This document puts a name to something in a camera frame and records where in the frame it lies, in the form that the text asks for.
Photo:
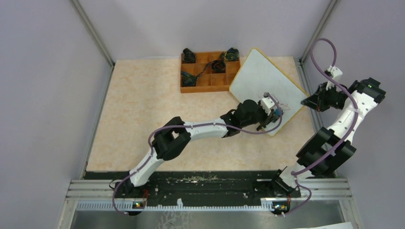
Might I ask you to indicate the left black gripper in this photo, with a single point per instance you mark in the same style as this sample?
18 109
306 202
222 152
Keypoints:
266 119

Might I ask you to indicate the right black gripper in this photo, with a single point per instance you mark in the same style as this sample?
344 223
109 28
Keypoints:
316 100

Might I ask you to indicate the yellow framed whiteboard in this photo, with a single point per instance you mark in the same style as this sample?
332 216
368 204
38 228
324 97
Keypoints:
259 75

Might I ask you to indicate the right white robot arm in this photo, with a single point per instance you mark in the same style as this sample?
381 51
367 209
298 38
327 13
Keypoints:
331 146

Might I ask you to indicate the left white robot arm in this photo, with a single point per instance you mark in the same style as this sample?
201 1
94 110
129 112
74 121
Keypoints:
168 142

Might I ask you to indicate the orange compartment tray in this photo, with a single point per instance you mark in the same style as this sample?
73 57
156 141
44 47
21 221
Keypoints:
208 81

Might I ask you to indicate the dark rolled cloth centre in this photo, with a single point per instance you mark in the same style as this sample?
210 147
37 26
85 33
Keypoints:
218 66

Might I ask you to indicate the dark rolled cloth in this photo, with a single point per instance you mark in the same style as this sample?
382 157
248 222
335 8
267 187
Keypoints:
188 80
231 55
188 56
218 66

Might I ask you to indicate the dark rolled cloth top right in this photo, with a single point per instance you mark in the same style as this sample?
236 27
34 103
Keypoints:
231 55

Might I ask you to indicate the dark rolled cloth top left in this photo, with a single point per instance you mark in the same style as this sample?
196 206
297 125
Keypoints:
188 56

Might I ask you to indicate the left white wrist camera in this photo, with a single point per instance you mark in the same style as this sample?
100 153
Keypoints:
268 105

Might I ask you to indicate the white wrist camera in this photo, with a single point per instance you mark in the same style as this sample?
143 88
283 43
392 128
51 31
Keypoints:
335 74
268 105

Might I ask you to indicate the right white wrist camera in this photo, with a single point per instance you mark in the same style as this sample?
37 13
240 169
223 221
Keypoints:
335 74

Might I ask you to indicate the right aluminium corner post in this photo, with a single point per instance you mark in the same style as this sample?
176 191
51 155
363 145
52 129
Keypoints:
331 7

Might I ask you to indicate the aluminium corner post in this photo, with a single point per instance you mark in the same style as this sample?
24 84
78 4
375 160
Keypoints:
331 7
91 29

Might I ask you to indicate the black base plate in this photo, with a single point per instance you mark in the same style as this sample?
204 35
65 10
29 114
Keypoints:
208 189

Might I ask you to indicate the left aluminium corner post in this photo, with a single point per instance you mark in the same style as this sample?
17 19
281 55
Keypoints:
91 29

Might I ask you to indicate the aluminium front rail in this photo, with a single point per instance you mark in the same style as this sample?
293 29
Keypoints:
317 203

